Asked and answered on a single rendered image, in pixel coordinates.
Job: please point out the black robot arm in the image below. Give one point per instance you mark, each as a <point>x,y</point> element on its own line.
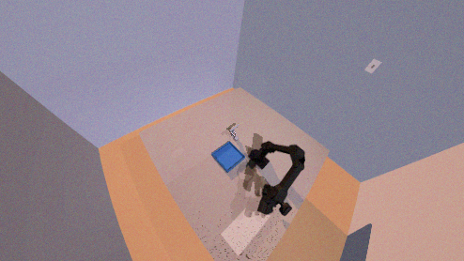
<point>278,194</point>

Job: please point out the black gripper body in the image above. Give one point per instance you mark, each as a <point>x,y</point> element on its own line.
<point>285,208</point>

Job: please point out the blue tray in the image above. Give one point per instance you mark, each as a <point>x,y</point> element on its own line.
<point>228,156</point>

